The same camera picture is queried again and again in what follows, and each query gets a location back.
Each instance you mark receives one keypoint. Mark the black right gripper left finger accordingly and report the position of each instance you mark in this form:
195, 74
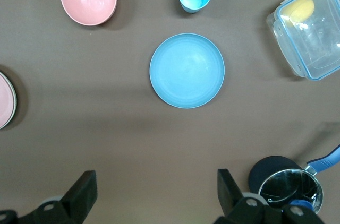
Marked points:
79, 197

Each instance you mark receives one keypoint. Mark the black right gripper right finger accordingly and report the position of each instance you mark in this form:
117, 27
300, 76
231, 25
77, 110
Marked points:
228, 194

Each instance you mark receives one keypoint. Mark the pink plate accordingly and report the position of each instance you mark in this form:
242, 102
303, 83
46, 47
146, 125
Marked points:
5, 99

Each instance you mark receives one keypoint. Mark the blue plate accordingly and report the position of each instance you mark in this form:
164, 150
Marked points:
187, 70

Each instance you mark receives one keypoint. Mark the brown table cover mat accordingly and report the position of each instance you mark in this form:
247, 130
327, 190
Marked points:
106, 141

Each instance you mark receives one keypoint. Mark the beige plate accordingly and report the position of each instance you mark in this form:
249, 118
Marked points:
15, 102

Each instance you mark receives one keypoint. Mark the clear plastic lidded container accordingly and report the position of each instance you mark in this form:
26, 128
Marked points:
310, 48

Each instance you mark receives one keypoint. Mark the yellow round food piece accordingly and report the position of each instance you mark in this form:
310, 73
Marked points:
298, 9

